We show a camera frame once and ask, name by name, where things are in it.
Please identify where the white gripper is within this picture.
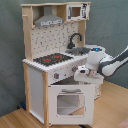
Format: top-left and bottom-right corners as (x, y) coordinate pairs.
(74, 65), (104, 84)

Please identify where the white oven door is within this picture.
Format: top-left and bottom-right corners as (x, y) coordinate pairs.
(49, 85), (95, 125)

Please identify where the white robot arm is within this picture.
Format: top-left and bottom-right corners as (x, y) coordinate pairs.
(74, 46), (128, 84)

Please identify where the wooden toy kitchen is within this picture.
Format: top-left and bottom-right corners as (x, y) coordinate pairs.
(22, 2), (105, 127)

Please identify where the right red stove knob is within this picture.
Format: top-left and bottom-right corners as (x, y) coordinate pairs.
(72, 66), (78, 72)

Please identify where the red stove knob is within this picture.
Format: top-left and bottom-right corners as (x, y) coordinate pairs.
(72, 66), (78, 72)
(54, 73), (60, 79)

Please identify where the white fridge door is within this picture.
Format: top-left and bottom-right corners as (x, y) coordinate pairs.
(83, 56), (103, 100)

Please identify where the grey toy sink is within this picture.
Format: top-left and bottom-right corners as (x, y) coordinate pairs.
(65, 47), (91, 56)

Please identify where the left red stove knob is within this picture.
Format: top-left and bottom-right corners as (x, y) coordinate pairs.
(54, 73), (60, 79)

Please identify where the black toy faucet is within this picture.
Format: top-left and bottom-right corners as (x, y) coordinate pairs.
(67, 32), (83, 50)

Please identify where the black toy stovetop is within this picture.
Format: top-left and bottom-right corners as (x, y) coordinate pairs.
(34, 53), (71, 67)

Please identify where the toy microwave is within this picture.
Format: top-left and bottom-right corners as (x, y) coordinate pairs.
(67, 3), (89, 21)

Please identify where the grey range hood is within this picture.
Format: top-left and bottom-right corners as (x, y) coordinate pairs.
(35, 6), (64, 27)

